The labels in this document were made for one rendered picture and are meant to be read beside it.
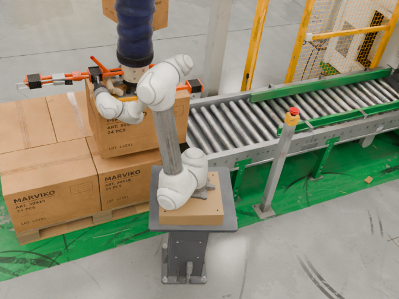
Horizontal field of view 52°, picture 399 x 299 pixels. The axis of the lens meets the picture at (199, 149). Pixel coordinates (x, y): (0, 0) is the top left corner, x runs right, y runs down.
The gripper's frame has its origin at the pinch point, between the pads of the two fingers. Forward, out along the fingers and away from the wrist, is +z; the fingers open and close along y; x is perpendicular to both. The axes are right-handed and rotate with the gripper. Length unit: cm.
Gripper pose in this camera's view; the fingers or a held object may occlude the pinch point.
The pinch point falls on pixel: (93, 74)
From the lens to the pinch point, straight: 263.0
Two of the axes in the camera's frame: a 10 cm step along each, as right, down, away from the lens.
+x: 9.1, -2.1, 3.5
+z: -3.9, -6.5, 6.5
